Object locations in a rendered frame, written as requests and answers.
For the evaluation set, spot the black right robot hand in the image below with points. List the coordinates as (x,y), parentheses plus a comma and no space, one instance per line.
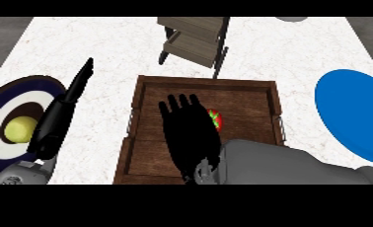
(188,132)

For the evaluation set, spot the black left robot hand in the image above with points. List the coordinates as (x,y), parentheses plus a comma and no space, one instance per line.
(56,119)

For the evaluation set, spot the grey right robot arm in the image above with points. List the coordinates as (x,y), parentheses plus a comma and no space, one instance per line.
(286,165)

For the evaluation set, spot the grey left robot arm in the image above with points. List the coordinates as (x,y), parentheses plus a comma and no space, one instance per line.
(26,171)

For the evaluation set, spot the brown wooden tray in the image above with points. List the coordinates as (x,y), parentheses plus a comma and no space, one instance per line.
(203,129)

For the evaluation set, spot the red tomato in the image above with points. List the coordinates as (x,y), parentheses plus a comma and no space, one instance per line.
(215,119)

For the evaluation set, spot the tiered basket with wooden shelves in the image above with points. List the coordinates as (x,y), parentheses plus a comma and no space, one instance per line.
(196,41)

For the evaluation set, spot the navy and white plate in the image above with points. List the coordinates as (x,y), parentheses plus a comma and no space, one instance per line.
(19,119)

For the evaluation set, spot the yellow-green round fruit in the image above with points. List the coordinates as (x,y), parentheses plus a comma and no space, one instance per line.
(19,129)

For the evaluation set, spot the blue round plate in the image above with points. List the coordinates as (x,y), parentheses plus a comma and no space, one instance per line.
(346,112)

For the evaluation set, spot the grey round object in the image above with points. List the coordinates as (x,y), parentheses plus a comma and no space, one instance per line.
(290,18)

